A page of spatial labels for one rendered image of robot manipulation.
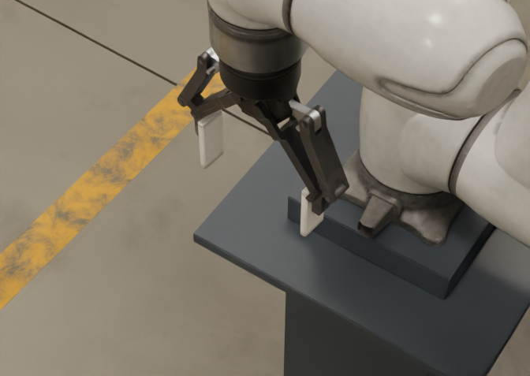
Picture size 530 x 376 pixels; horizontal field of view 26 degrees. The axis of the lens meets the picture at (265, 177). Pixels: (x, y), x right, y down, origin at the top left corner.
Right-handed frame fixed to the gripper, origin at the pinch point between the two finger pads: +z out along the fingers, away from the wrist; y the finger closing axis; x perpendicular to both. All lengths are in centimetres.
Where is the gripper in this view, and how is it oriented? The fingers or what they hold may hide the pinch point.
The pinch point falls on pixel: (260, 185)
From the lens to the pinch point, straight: 118.1
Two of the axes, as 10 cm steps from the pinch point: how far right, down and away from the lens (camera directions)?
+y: -7.6, -5.0, 4.1
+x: -6.5, 5.9, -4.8
